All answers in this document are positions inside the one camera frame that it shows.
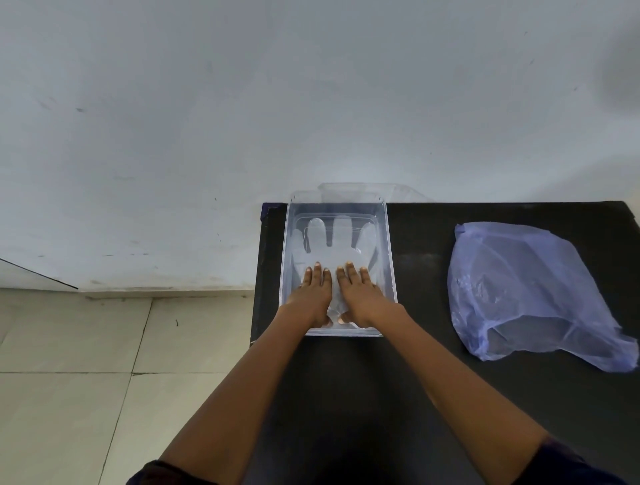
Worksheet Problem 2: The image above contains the person's left hand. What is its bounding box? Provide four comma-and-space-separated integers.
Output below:
281, 263, 334, 328

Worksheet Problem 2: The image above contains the person's right hand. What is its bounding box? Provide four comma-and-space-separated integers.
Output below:
336, 262, 407, 328

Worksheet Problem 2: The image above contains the clear plastic disposable glove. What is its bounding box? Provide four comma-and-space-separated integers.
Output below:
291, 216, 381, 328

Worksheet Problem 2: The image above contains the person's left forearm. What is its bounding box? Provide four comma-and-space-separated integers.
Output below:
157, 306, 326, 485

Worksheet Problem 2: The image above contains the person's right forearm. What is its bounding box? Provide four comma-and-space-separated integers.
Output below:
367, 304, 551, 485

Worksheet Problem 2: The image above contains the clear plastic storage tray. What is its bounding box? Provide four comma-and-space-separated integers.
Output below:
278, 190, 399, 337

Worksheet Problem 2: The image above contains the clear plastic tray lid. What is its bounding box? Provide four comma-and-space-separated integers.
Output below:
317, 183, 436, 204

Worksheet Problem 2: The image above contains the blue plastic bag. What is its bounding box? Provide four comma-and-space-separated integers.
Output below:
447, 222, 640, 374

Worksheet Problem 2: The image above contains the person's left dark sleeve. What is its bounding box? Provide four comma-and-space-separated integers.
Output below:
126, 460, 221, 485

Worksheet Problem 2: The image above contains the person's dark sleeve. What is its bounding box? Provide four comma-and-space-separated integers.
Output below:
522, 437, 630, 485
126, 460, 221, 485

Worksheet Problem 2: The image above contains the person's right dark sleeve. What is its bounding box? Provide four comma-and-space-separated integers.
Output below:
522, 437, 630, 485

